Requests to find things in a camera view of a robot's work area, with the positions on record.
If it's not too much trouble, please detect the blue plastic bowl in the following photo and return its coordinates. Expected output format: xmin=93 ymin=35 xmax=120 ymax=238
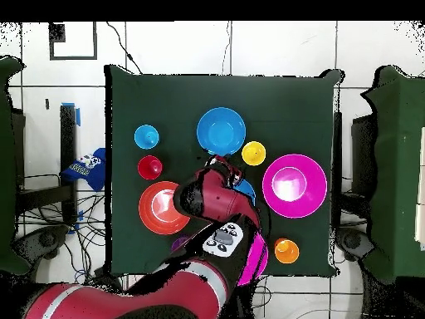
xmin=196 ymin=106 xmax=247 ymax=157
xmin=233 ymin=179 xmax=256 ymax=207

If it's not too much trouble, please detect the yellow plastic cup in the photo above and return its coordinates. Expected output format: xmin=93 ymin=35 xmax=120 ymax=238
xmin=241 ymin=140 xmax=267 ymax=167

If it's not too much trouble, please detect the dark green table cloth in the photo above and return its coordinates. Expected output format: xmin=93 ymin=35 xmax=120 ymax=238
xmin=104 ymin=64 xmax=344 ymax=278

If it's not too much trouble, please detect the red plastic cup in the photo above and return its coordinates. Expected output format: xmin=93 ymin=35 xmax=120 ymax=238
xmin=137 ymin=155 xmax=164 ymax=181

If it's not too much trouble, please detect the light blue plastic cup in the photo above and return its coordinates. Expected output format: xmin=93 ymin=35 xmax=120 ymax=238
xmin=133 ymin=124 xmax=160 ymax=150

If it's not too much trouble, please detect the red-orange plastic bowl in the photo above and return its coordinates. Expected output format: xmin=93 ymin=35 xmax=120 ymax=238
xmin=138 ymin=180 xmax=192 ymax=236

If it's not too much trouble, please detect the purple plastic cup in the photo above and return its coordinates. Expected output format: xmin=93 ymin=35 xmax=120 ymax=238
xmin=170 ymin=233 xmax=192 ymax=253

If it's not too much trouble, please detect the pink plastic bowl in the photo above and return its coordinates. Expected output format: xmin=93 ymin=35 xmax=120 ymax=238
xmin=261 ymin=153 xmax=329 ymax=219
xmin=237 ymin=232 xmax=269 ymax=287

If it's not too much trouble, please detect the orange plastic cup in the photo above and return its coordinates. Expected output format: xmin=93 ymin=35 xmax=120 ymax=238
xmin=274 ymin=238 xmax=300 ymax=265

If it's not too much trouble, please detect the black metal stand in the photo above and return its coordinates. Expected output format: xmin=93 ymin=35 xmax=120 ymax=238
xmin=14 ymin=104 xmax=79 ymax=225
xmin=331 ymin=110 xmax=344 ymax=230

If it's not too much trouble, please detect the green-covered side table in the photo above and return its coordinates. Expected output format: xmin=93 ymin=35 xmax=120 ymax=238
xmin=361 ymin=64 xmax=425 ymax=283
xmin=0 ymin=56 xmax=31 ymax=275

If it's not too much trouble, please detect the black tape square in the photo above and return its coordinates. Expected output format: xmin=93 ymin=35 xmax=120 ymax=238
xmin=48 ymin=21 xmax=98 ymax=61

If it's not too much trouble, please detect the thin black cable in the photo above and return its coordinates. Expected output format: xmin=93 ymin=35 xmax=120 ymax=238
xmin=105 ymin=21 xmax=144 ymax=75

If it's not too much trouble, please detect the tangle of floor cables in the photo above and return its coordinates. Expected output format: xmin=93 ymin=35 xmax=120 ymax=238
xmin=16 ymin=172 xmax=107 ymax=287

